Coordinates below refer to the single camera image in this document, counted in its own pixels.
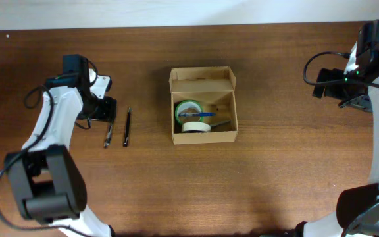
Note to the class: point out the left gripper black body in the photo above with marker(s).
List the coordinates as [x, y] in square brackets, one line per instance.
[107, 110]

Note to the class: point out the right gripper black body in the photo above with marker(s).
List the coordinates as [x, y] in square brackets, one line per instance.
[331, 88]

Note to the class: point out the dark grey pen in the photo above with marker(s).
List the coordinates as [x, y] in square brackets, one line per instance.
[109, 135]

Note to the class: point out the black pen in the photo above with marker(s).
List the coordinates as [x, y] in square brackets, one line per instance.
[127, 128]

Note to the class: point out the green tape roll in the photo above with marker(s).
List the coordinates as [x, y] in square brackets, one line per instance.
[186, 106]

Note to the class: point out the cream masking tape roll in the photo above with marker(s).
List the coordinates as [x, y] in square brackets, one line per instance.
[195, 127]

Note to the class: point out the blue ballpoint pen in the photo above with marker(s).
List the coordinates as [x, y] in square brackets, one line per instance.
[202, 114]

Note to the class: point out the cardboard box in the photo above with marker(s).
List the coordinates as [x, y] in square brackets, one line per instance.
[214, 89]

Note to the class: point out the black and white marker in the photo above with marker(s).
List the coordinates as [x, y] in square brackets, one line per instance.
[214, 125]

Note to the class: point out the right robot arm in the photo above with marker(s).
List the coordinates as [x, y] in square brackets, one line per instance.
[357, 209]

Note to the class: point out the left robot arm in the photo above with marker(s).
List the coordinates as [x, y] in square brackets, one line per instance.
[46, 183]

